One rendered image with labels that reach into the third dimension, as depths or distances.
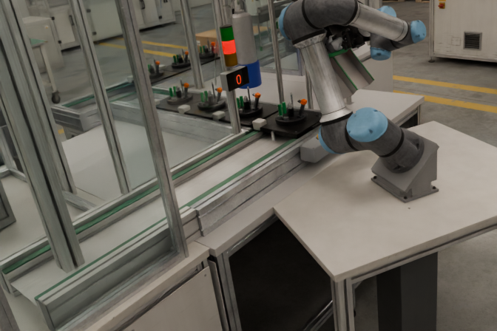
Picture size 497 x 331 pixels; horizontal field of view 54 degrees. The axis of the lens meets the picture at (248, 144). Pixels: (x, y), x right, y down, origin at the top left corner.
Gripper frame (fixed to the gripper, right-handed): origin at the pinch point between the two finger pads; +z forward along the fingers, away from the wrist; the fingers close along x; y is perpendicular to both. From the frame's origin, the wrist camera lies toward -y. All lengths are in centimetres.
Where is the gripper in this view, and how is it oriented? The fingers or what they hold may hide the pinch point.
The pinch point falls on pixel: (335, 39)
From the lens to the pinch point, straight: 223.6
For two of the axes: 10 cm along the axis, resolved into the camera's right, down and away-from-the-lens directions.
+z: -4.0, 1.4, 9.1
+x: 8.8, -2.3, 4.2
